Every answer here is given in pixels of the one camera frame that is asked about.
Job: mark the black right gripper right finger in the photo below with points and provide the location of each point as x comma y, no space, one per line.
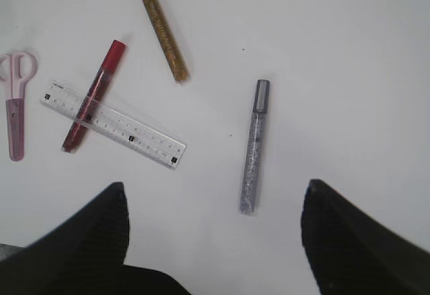
351,253

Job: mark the red glitter pen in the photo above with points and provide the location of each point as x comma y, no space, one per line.
94,95

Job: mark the pink scissors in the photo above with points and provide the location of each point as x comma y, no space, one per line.
22,68

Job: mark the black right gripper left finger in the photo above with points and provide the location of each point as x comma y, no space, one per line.
85,255

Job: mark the silver glitter pen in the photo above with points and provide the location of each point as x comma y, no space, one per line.
249,186

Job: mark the gold glitter pen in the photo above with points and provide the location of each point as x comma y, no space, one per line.
166,40

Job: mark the clear plastic ruler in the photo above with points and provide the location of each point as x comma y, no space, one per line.
114,125

